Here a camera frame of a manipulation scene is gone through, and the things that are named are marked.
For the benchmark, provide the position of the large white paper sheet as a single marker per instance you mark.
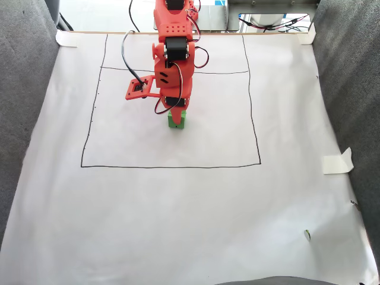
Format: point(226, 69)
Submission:
point(190, 207)

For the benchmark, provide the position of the green cube block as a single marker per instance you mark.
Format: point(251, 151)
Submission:
point(183, 121)

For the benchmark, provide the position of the white tape piece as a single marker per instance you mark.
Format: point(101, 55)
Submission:
point(66, 39)
point(335, 164)
point(307, 35)

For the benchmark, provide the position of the grey fabric panel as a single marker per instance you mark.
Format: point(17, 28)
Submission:
point(23, 104)
point(353, 89)

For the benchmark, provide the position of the small round white sticker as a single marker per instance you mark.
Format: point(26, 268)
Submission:
point(307, 235)

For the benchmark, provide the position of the grey metal frame bar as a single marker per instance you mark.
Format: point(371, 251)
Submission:
point(267, 6)

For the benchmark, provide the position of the orange gripper camera mount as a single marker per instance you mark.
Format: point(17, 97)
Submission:
point(133, 93)

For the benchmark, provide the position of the grey rounded object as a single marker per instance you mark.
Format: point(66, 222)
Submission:
point(276, 281)

